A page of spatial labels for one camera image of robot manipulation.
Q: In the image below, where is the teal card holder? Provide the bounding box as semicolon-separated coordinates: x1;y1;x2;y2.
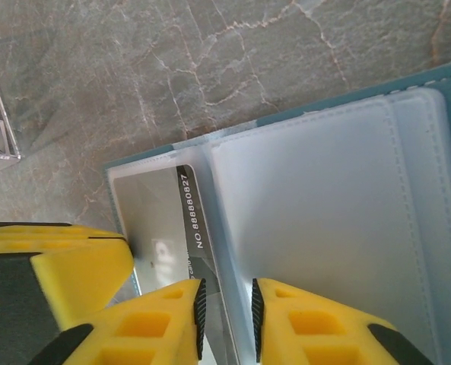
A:
102;56;451;365

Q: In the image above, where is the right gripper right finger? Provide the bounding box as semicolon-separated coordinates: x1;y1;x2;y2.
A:
250;277;434;365

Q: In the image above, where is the silver mirror card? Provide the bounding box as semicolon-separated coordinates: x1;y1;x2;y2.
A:
110;163;238;365

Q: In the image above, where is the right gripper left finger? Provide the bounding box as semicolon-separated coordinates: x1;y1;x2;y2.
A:
29;278;208;365

